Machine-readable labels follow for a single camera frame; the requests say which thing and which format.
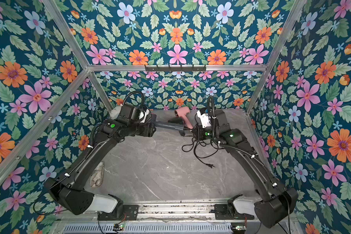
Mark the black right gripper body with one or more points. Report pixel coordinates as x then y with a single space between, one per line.
197 136

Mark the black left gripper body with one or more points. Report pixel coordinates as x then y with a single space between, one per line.
137 128

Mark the dark grey hair dryer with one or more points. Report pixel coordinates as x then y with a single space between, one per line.
173 124

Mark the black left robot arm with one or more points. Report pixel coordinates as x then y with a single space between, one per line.
68 189

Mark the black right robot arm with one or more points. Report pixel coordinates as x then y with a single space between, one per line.
274 201

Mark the pink hair dryer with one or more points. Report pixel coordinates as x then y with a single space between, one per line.
181 117

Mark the white teddy bear blue shirt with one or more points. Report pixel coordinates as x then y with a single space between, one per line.
114 113

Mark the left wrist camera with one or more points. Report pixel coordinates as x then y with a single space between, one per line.
132 115

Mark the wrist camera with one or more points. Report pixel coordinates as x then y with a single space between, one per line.
132 115
204 118

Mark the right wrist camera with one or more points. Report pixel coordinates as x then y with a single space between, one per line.
204 118

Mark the black hook rail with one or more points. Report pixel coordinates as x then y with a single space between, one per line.
175 68

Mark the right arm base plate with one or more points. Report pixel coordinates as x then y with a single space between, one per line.
225 212

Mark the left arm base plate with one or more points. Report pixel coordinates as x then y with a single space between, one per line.
121 212

